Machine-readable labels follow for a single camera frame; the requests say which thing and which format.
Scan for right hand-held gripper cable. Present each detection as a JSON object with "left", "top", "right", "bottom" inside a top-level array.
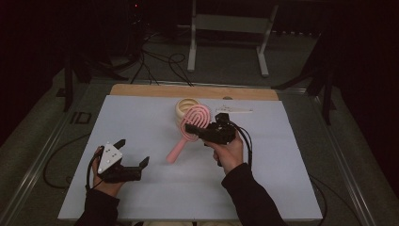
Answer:
[{"left": 229, "top": 121, "right": 254, "bottom": 172}]

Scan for person's right hand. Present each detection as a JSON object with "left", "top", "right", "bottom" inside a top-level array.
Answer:
[{"left": 203, "top": 131, "right": 246, "bottom": 175}]

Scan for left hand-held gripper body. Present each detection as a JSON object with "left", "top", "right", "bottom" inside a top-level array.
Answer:
[{"left": 97, "top": 141, "right": 143, "bottom": 185}]

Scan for pink hairbrush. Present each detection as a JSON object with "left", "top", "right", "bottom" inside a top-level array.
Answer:
[{"left": 165, "top": 104, "right": 212, "bottom": 164}]

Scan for white table sheet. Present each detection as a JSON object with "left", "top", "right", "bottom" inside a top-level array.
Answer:
[{"left": 57, "top": 94, "right": 324, "bottom": 221}]

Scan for black floor stand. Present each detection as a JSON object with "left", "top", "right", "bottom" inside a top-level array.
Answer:
[
  {"left": 271, "top": 31, "right": 337, "bottom": 126},
  {"left": 56, "top": 46, "right": 130, "bottom": 113}
]

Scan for black floor cable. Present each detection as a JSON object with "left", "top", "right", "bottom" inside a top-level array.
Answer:
[
  {"left": 42, "top": 133, "right": 92, "bottom": 190},
  {"left": 309, "top": 173, "right": 329, "bottom": 226}
]

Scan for black floor cables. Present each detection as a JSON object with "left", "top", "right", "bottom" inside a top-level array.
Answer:
[{"left": 129, "top": 31, "right": 195, "bottom": 88}]

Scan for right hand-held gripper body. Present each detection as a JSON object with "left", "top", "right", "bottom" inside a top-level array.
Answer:
[{"left": 200, "top": 105, "right": 254, "bottom": 146}]

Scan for hand-held gripper cable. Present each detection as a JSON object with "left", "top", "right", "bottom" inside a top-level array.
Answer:
[
  {"left": 85, "top": 145, "right": 105, "bottom": 191},
  {"left": 229, "top": 121, "right": 254, "bottom": 172}
]

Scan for cream ribbed round container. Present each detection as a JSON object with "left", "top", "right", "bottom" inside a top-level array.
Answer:
[{"left": 174, "top": 98, "right": 201, "bottom": 126}]

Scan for black square floor frame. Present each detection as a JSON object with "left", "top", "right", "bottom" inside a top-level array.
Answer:
[{"left": 70, "top": 110, "right": 93, "bottom": 125}]

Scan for person's left hand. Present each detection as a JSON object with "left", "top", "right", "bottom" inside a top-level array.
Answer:
[{"left": 91, "top": 153, "right": 125, "bottom": 199}]

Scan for left hand-held gripper cable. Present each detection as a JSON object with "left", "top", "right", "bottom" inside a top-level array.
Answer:
[{"left": 85, "top": 145, "right": 105, "bottom": 191}]

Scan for grey metal stand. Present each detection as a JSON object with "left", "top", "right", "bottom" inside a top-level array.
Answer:
[{"left": 186, "top": 0, "right": 279, "bottom": 78}]

